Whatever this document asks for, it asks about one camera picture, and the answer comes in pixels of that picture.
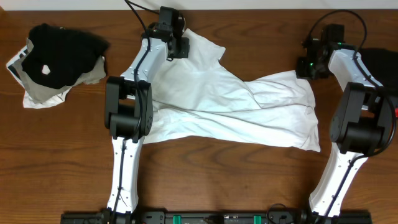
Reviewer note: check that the black garment with red cuff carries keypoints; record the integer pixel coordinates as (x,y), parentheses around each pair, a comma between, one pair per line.
(382,64)

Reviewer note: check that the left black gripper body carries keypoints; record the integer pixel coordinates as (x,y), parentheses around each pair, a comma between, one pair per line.
(181,48)

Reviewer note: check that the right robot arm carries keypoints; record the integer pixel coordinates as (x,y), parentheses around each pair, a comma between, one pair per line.
(362,126)

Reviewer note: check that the black folded garment on pile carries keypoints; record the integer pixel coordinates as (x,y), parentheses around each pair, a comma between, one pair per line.
(59,56)

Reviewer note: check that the white Mr Robot t-shirt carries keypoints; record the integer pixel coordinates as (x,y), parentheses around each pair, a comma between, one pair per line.
(197,96)

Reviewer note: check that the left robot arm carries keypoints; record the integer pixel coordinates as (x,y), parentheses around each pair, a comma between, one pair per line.
(129,110)

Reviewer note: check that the beige folded garment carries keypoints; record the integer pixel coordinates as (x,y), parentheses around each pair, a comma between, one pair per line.
(41,93)

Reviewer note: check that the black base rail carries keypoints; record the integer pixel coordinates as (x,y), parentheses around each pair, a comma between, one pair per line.
(275,215)

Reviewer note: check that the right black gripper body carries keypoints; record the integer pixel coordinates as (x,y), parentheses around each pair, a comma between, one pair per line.
(317,70)

